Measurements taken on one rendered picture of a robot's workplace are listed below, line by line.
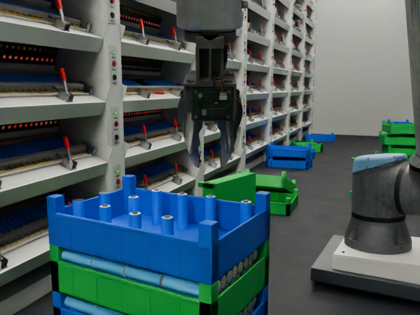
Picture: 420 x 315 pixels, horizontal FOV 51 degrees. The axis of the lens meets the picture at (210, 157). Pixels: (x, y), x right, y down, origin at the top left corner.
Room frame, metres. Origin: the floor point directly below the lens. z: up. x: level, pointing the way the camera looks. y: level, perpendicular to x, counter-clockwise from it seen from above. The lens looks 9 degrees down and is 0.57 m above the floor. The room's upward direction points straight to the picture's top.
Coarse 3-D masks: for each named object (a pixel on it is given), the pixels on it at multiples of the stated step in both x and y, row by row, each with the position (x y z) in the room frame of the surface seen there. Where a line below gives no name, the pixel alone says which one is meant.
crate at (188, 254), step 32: (128, 192) 0.82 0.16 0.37; (256, 192) 0.69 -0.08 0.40; (64, 224) 0.65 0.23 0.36; (96, 224) 0.62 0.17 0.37; (128, 224) 0.76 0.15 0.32; (192, 224) 0.76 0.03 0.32; (224, 224) 0.73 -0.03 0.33; (256, 224) 0.65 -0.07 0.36; (128, 256) 0.59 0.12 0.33; (160, 256) 0.56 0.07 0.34; (192, 256) 0.54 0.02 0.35; (224, 256) 0.55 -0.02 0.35
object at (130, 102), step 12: (132, 72) 1.82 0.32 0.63; (144, 72) 1.91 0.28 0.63; (156, 72) 2.01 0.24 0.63; (168, 72) 2.06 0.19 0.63; (180, 84) 2.02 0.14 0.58; (132, 96) 1.56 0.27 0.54; (156, 96) 1.71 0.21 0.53; (168, 96) 1.79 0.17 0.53; (132, 108) 1.53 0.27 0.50; (144, 108) 1.61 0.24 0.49; (156, 108) 1.70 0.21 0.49
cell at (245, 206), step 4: (244, 200) 0.69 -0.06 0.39; (248, 200) 0.69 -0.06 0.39; (240, 204) 0.69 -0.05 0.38; (244, 204) 0.68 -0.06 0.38; (248, 204) 0.68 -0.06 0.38; (240, 208) 0.69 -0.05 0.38; (244, 208) 0.68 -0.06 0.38; (248, 208) 0.68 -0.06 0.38; (240, 212) 0.68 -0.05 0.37; (244, 212) 0.68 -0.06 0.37; (248, 212) 0.68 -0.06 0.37; (240, 216) 0.68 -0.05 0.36; (244, 216) 0.68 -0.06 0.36; (248, 216) 0.68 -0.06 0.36; (240, 220) 0.68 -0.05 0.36; (244, 220) 0.68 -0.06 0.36
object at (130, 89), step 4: (128, 88) 1.57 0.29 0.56; (132, 88) 1.60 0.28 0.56; (136, 88) 1.62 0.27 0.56; (144, 88) 1.67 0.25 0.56; (148, 88) 1.70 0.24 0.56; (152, 88) 1.73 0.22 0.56; (156, 88) 1.76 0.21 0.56; (160, 88) 1.79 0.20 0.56; (164, 88) 1.83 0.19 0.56; (168, 88) 1.86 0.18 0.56; (176, 88) 1.93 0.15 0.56; (180, 88) 1.97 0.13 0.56; (136, 92) 1.60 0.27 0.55; (164, 92) 1.80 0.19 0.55
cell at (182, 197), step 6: (180, 192) 0.74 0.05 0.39; (180, 198) 0.73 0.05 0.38; (186, 198) 0.73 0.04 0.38; (180, 204) 0.73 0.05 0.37; (186, 204) 0.73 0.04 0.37; (180, 210) 0.73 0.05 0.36; (186, 210) 0.73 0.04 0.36; (180, 216) 0.73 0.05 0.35; (186, 216) 0.73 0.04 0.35; (180, 222) 0.73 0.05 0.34; (186, 222) 0.73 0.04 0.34; (180, 228) 0.73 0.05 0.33; (186, 228) 0.73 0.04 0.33
